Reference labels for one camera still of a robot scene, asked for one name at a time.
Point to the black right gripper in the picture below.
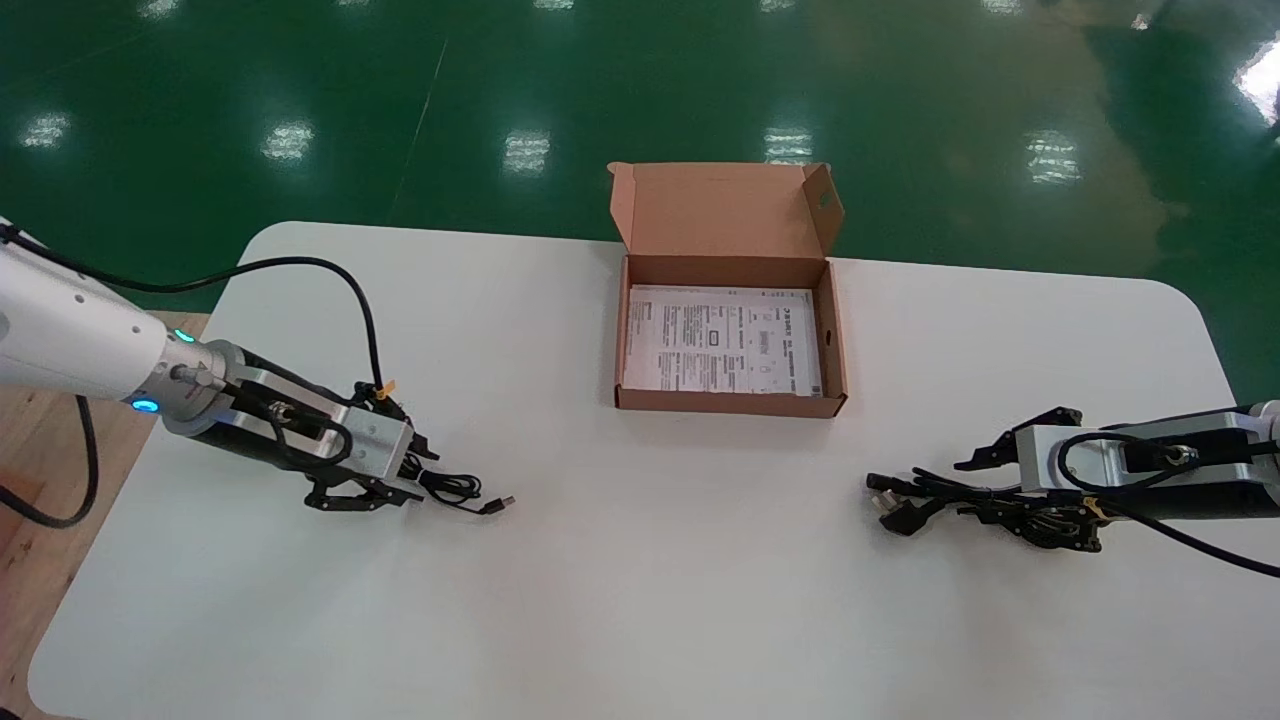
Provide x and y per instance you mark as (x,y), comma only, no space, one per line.
(1200,502)

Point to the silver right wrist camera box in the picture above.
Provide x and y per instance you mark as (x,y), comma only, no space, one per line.
(1110,450)

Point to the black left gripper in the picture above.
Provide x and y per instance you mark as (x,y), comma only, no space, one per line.
(240,440)

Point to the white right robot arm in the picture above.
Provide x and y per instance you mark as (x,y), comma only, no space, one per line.
(1270,415)

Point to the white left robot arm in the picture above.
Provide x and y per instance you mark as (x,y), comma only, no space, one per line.
(60,330)

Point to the brown cardboard box with lid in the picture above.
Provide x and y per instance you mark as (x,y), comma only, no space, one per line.
(720,210)

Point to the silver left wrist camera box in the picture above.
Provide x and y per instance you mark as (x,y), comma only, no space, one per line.
(375,440)

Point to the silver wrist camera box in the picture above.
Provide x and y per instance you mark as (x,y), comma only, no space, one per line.
(1110,450)
(375,440)

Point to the white printed instruction sheet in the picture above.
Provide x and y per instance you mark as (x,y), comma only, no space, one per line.
(720,340)

